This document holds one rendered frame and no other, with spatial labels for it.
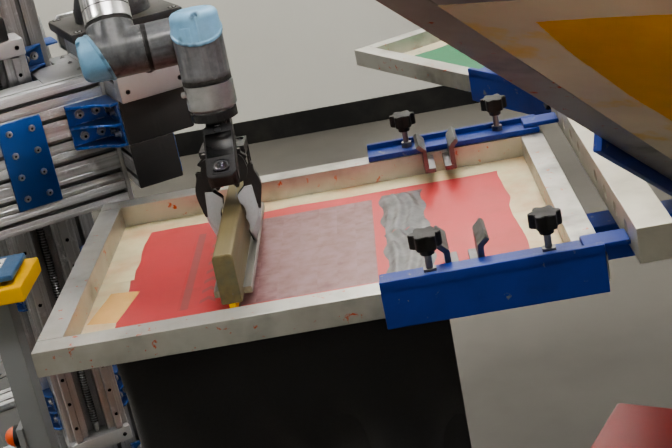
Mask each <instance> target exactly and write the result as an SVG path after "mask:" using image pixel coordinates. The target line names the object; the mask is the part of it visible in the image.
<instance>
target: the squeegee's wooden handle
mask: <svg viewBox="0 0 672 448"><path fill-rule="evenodd" d="M242 186H243V181H242V182H240V186H239V187H236V186H235V185H229V186H228V191H227V195H226V199H225V204H224V208H223V213H222V217H221V221H220V226H219V230H218V235H217V239H216V244H215V248H214V252H213V257H212V265H213V269H214V273H215V277H216V281H217V286H218V290H219V294H220V298H221V303H222V305H226V304H232V303H238V302H243V297H244V290H243V283H244V276H245V270H246V264H247V258H248V251H249V245H250V239H251V234H250V232H249V228H250V227H249V222H248V220H247V219H246V210H245V208H244V206H243V205H241V203H240V202H239V199H238V192H239V190H240V189H241V188H242Z"/></svg>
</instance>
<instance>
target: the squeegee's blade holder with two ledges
mask: <svg viewBox="0 0 672 448"><path fill-rule="evenodd" d="M264 209H265V205H264V202H261V226H260V231H259V234H258V237H257V239H256V240H253V238H252V236H251V239H250V245H249V251H248V258H247V264H246V270H245V276H244V283H243V290H244V293H250V292H253V288H254V281H255V274H256V267H257V260H258V252H259V245H260V238H261V231H262V224H263V216H264ZM214 296H215V298H220V294H219V290H218V286H217V281H216V283H215V288H214Z"/></svg>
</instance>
